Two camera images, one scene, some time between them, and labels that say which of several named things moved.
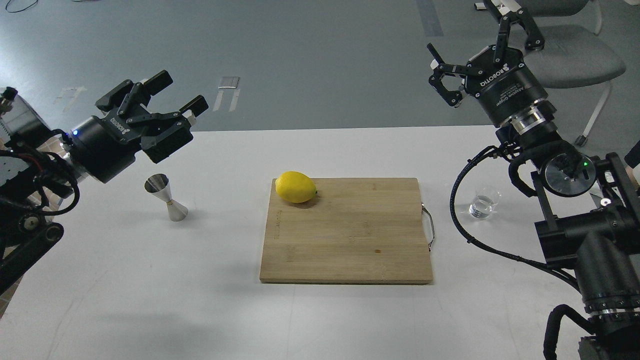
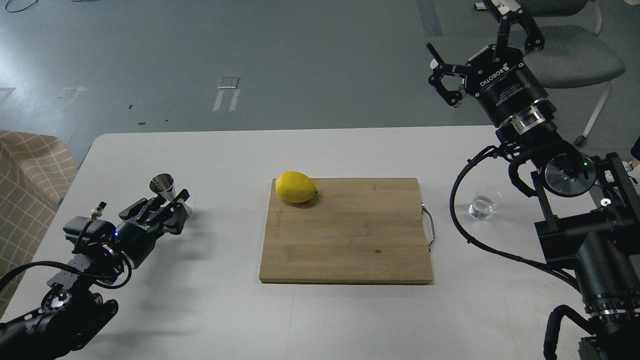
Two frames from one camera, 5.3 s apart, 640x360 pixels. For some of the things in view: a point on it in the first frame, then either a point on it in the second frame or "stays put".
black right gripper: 506,88 stays put
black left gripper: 105,147 → 133,241
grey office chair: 575,53 stays put
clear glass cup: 481,207 stays put
